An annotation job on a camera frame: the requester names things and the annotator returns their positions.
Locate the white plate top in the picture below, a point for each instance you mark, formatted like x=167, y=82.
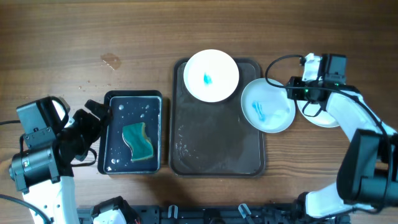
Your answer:
x=211, y=75

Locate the white plate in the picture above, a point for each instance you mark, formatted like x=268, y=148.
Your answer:
x=265, y=106
x=211, y=75
x=323, y=119

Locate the brown serving tray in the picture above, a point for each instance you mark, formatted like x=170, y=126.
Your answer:
x=214, y=139

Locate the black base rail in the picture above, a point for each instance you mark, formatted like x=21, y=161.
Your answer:
x=267, y=214

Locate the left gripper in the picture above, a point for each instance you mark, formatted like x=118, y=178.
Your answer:
x=83, y=116

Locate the black water tray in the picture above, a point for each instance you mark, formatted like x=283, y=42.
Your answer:
x=130, y=107

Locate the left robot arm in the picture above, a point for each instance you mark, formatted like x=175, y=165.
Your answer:
x=43, y=173

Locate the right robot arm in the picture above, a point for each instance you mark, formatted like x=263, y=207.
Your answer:
x=367, y=178

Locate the green yellow sponge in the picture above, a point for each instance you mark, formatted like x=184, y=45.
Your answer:
x=135, y=137

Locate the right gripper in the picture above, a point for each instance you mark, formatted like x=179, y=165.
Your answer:
x=295, y=94

